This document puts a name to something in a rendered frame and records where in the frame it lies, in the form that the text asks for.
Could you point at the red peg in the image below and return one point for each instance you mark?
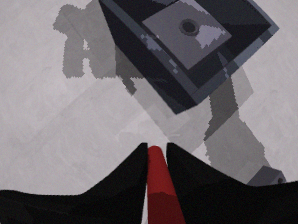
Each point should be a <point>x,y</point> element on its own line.
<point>163,204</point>

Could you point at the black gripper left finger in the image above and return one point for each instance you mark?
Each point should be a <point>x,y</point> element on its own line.
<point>118,199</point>

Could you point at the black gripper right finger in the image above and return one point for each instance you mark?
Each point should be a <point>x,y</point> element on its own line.
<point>208,197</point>

